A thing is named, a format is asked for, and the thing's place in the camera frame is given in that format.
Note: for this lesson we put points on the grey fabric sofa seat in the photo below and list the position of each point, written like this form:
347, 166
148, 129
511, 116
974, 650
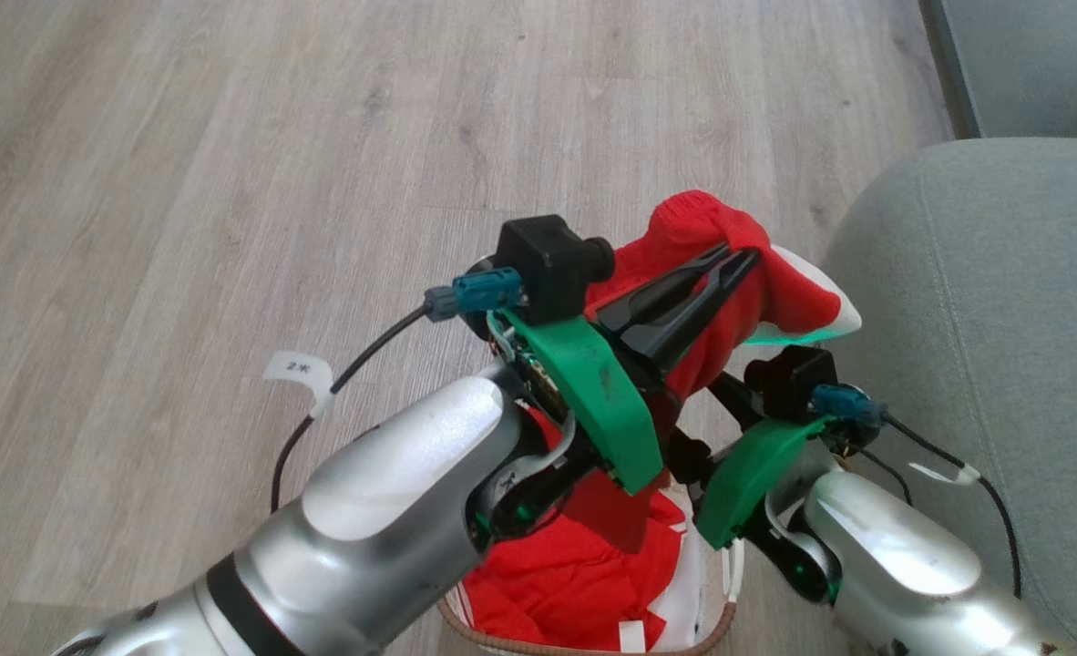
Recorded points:
1003, 319

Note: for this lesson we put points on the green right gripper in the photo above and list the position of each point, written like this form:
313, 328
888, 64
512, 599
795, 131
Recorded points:
748, 474

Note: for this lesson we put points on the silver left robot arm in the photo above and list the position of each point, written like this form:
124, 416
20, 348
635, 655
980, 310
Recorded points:
384, 510

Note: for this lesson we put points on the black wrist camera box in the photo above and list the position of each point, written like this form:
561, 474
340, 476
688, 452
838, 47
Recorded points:
552, 264
789, 378

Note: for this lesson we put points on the white laundry basket brown rim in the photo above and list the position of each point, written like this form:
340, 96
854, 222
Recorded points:
698, 601

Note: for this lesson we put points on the grey fabric sofa section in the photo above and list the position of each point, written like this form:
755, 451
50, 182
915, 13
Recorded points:
1040, 64

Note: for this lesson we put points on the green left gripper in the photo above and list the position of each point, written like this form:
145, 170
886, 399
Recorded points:
607, 401

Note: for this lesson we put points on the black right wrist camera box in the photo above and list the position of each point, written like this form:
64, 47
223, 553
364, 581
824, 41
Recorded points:
789, 378

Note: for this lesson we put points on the red and white garment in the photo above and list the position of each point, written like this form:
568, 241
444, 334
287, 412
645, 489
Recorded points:
566, 574

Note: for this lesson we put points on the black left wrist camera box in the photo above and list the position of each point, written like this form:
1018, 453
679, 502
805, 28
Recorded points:
552, 264

